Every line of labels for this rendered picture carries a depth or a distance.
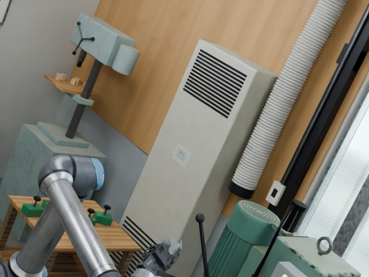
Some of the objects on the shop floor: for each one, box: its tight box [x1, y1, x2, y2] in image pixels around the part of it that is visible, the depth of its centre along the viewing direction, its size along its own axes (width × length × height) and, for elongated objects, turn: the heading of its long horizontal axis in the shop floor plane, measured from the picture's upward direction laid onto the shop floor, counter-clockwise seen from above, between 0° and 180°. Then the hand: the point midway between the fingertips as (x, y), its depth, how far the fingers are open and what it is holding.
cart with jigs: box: [0, 195, 141, 277], centre depth 400 cm, size 66×57×64 cm
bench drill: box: [0, 13, 140, 241], centre depth 466 cm, size 48×62×158 cm
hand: (179, 244), depth 230 cm, fingers closed
